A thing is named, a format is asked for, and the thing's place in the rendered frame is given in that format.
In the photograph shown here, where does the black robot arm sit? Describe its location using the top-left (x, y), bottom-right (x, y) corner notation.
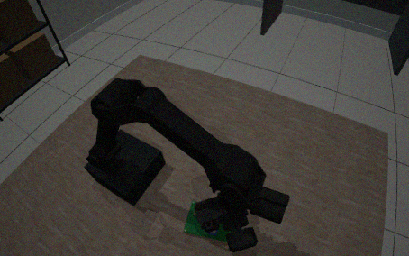
top-left (86, 78), bottom-right (290, 233)

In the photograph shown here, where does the green circuit board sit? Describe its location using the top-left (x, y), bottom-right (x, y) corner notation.
top-left (183, 201), bottom-right (231, 242)

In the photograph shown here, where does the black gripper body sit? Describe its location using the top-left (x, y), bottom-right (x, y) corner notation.
top-left (218, 192), bottom-right (258, 252)

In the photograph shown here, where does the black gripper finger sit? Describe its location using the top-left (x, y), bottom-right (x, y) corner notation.
top-left (222, 217), bottom-right (249, 232)

